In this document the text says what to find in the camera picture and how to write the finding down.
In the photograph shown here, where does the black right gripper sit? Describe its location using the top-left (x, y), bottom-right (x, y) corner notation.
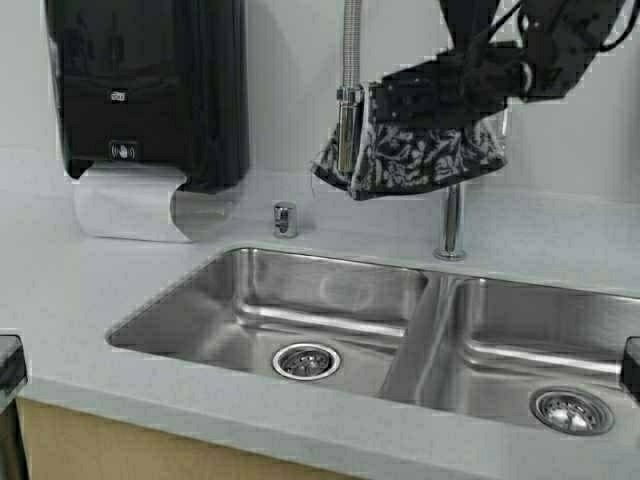
top-left (375, 47), bottom-right (533, 125)

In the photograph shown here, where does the black grey patterned cloth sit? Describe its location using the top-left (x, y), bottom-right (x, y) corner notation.
top-left (311, 83), bottom-right (508, 201)

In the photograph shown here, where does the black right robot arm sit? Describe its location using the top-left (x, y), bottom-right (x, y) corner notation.
top-left (369, 1), bottom-right (639, 129)

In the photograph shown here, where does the robot base left corner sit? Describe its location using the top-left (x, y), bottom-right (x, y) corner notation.
top-left (1, 335), bottom-right (27, 396)

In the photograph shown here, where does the robot base right corner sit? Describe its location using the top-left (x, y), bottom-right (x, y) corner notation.
top-left (620, 336), bottom-right (640, 401)

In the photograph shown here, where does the chrome pull-down kitchen faucet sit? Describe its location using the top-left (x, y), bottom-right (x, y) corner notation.
top-left (337, 0), bottom-right (466, 262)

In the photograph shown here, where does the chrome sink air gap cap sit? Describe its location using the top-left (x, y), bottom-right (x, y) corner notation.
top-left (274, 201), bottom-right (296, 238)

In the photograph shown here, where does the stainless steel double sink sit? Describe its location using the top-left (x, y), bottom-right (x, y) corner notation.
top-left (107, 248), bottom-right (639, 446)

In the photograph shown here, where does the black paper towel dispenser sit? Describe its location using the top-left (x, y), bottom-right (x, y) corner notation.
top-left (44, 1), bottom-right (249, 192)

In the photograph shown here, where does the left sink drain strainer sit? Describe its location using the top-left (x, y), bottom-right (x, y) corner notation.
top-left (271, 343), bottom-right (342, 381)

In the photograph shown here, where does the sink drain strainer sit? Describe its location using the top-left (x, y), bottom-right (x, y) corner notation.
top-left (529, 386), bottom-right (615, 437)
top-left (271, 343), bottom-right (342, 381)

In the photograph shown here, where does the white paper towel sheet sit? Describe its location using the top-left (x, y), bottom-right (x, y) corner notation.
top-left (73, 162), bottom-right (234, 243)

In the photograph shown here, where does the right sink drain strainer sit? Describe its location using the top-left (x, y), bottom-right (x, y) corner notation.
top-left (529, 386), bottom-right (615, 437)

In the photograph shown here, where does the light wood base cabinet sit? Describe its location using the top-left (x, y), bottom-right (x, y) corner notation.
top-left (17, 398), bottom-right (347, 479)

